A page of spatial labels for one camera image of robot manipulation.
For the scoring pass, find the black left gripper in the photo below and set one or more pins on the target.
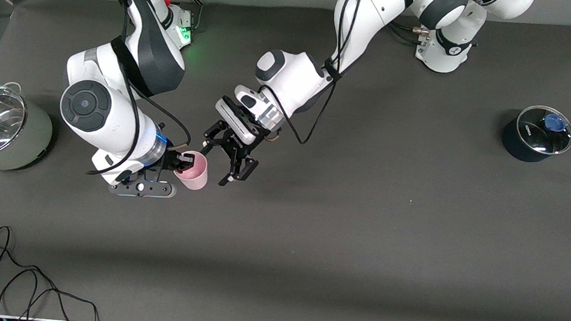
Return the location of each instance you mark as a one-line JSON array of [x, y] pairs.
[[235, 149]]

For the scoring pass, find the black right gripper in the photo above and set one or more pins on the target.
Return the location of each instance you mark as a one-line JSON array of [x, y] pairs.
[[171, 160]]

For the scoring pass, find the pink plastic cup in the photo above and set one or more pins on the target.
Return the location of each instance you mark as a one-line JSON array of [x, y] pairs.
[[196, 176]]

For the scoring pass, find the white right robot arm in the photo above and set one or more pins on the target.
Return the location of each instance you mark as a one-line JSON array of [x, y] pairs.
[[118, 125]]

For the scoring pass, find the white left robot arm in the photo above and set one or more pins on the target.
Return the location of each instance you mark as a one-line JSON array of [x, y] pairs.
[[298, 79]]

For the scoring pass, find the grey-green cooking pot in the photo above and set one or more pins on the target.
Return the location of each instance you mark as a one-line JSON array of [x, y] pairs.
[[33, 143]]

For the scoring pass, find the dark blue saucepan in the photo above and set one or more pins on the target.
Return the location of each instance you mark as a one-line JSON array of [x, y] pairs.
[[519, 147]]

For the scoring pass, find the glass saucepan lid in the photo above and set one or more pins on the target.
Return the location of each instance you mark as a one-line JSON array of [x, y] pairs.
[[544, 132]]

